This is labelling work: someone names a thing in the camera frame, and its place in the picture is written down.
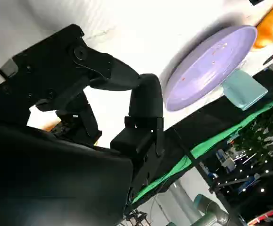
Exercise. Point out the black cloth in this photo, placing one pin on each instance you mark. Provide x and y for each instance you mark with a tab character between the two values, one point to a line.
207	120

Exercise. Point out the black frame pole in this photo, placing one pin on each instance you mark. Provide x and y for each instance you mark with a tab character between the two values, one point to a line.
197	164

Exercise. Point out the green leafy plant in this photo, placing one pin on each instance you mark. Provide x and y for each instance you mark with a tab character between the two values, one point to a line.
266	131

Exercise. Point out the pale green mug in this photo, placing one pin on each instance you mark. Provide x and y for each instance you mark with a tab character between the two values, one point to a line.
244	90

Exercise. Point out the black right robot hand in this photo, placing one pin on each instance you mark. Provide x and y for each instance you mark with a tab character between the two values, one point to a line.
44	169

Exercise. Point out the orange white toy bread roll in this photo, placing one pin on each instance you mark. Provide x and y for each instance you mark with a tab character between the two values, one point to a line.
269	30

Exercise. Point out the lilac plate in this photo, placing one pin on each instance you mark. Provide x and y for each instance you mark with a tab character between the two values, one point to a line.
211	68

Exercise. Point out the green cloth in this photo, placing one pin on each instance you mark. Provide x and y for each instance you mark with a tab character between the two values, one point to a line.
211	141

